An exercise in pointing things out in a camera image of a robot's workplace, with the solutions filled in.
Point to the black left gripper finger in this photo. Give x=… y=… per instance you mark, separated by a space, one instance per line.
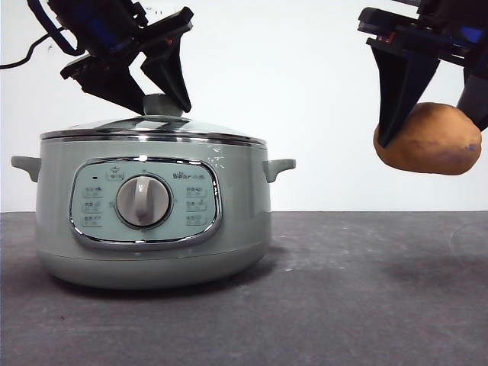
x=114 y=85
x=173 y=72

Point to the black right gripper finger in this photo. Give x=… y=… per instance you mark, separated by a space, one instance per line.
x=476 y=103
x=400 y=84

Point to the glass lid with green knob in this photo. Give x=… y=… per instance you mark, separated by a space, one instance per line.
x=152 y=125

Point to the brown potato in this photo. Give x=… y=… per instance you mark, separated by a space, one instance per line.
x=431 y=145

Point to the pale green electric pot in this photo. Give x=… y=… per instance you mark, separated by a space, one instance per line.
x=244 y=198

